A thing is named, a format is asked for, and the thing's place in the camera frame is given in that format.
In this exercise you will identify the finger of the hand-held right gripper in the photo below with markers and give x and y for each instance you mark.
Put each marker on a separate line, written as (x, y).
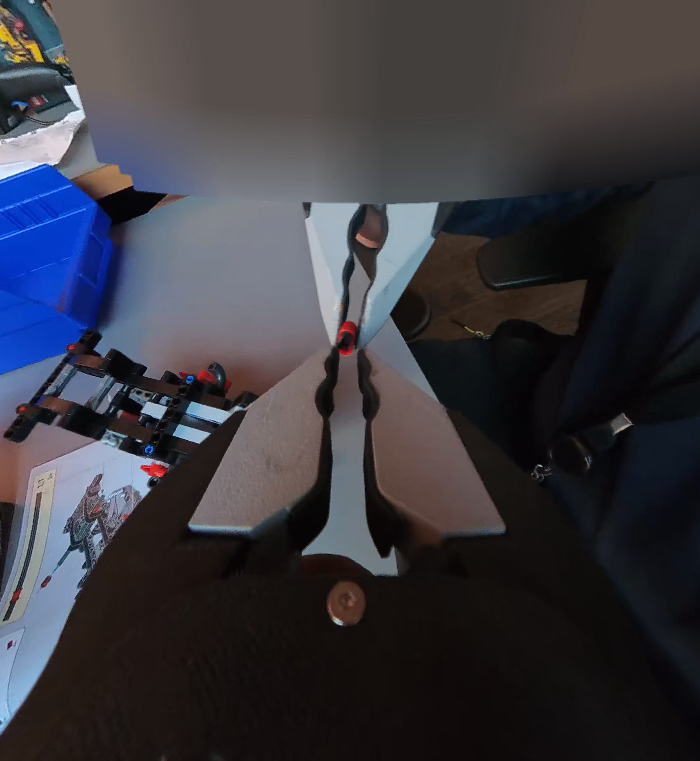
(406, 244)
(326, 255)

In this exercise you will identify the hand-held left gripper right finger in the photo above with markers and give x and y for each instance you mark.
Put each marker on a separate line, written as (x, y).
(433, 469)

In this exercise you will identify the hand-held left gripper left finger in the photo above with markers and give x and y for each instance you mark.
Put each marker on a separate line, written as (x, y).
(255, 464)

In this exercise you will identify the red lego bush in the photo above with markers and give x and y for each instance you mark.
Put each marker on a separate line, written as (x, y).
(346, 334)

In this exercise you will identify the black grey lego truck model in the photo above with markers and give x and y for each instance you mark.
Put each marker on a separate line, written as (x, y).
(124, 410)

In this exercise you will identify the person's right hand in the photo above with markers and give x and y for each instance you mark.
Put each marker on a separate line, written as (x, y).
(369, 229)

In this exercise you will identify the black office chair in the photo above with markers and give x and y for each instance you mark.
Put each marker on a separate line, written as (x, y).
(528, 264)

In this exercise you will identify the open instruction booklet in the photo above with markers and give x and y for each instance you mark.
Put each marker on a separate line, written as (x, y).
(58, 535)

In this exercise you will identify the wooden edged table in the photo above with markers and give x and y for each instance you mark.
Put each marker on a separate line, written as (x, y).
(106, 178)

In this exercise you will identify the blue plastic bin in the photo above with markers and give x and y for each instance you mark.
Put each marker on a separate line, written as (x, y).
(35, 261)

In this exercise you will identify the white crumpled paper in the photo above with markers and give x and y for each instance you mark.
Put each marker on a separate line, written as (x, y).
(29, 145)

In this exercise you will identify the yellow black printed box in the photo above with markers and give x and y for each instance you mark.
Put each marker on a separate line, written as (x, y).
(5, 35)

